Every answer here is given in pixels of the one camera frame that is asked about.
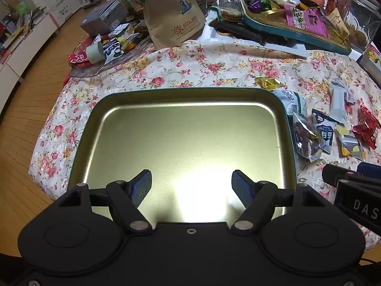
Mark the small glass jar of cookies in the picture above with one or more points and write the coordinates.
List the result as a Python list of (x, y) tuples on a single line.
[(229, 6)]

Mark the black plastic tray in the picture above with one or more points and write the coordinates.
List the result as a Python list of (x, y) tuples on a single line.
[(238, 31)]

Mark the white rectangular tray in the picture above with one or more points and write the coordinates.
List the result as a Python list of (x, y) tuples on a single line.
[(282, 48)]

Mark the gold candy wrapper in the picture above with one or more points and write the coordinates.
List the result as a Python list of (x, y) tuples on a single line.
[(266, 84)]

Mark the roll of tape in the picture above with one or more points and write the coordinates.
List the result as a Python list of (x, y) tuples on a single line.
[(95, 52)]

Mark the purple foil candy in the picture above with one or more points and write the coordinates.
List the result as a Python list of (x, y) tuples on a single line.
[(256, 4)]

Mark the clear brown snack packet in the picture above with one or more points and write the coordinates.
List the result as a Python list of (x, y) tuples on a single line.
[(306, 137)]

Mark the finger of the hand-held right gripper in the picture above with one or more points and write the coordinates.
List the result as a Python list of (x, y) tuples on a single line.
[(335, 174), (369, 169)]

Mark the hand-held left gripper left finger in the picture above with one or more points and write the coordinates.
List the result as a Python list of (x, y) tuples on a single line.
[(141, 186)]

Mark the kraft paper bag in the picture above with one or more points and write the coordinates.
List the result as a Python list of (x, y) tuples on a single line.
[(175, 18)]

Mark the gold tin tray with candies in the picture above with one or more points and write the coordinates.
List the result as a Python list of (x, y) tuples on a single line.
[(285, 35)]

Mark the large glass cookie jar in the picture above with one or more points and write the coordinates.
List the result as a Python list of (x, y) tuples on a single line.
[(361, 18)]

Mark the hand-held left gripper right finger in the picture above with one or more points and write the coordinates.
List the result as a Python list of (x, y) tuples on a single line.
[(242, 189)]

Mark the pile of stationery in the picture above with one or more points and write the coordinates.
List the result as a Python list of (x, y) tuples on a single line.
[(18, 26)]

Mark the red patterned packet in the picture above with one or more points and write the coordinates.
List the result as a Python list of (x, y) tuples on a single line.
[(78, 59)]

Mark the beige snack packet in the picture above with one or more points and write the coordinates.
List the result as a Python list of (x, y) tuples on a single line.
[(337, 23)]

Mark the dark blue snack packet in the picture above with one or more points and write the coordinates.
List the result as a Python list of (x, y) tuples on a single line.
[(324, 128)]

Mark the grey cardboard box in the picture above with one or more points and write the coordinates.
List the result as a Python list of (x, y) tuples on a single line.
[(104, 18)]

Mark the glass jar with dark contents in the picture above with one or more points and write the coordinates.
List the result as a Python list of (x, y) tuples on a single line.
[(198, 0)]

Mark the long grey snack packet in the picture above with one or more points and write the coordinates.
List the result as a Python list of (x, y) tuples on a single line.
[(337, 104)]

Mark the silver and yellow snack packet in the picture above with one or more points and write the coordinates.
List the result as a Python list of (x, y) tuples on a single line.
[(349, 143)]

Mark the white cabinet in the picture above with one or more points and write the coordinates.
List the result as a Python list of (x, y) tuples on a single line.
[(23, 44)]

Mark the tiger board book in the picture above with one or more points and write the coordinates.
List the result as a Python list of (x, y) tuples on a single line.
[(372, 59)]

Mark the pink snack packet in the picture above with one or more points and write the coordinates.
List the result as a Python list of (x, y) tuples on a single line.
[(303, 20)]

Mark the green and white snack packet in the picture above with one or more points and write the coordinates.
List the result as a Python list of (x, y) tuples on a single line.
[(293, 101)]

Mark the pile of small sachets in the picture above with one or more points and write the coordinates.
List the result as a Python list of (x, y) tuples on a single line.
[(119, 43)]

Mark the floral tablecloth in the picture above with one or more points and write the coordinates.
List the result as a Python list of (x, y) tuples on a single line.
[(208, 71)]

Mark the red snack packet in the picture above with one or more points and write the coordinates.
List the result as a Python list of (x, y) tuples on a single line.
[(367, 125)]

